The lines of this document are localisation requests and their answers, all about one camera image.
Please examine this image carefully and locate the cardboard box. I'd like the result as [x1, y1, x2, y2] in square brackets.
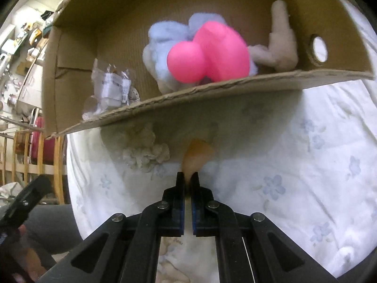
[41, 0, 376, 140]

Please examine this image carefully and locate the pink rubber toy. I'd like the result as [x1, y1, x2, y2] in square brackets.
[166, 21, 251, 84]

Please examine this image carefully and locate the person's grey trouser leg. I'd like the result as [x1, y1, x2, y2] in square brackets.
[22, 203, 83, 256]

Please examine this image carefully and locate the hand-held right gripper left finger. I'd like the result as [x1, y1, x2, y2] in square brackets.
[38, 171, 186, 283]

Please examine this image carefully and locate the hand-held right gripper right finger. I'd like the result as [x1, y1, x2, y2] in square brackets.
[190, 171, 339, 283]

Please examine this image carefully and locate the cluttered wall shelf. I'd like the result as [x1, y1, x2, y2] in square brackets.
[0, 0, 60, 119]

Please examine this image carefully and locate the person's left hand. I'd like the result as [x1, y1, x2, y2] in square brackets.
[16, 225, 49, 282]

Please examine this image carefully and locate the orange soft piece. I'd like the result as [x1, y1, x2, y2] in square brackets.
[182, 139, 215, 181]

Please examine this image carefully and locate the red fabric item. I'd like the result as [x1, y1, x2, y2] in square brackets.
[31, 116, 57, 166]

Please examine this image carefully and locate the clear plastic packet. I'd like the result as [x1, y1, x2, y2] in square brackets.
[82, 58, 141, 121]

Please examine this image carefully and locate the light blue fluffy plush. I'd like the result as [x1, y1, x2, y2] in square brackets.
[143, 12, 261, 94]

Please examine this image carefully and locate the cream plush toy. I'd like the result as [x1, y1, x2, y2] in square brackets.
[247, 0, 298, 72]

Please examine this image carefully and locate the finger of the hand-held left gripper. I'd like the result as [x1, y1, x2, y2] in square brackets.
[5, 175, 61, 228]

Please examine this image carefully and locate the wooden chair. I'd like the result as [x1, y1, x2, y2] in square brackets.
[0, 117, 67, 206]

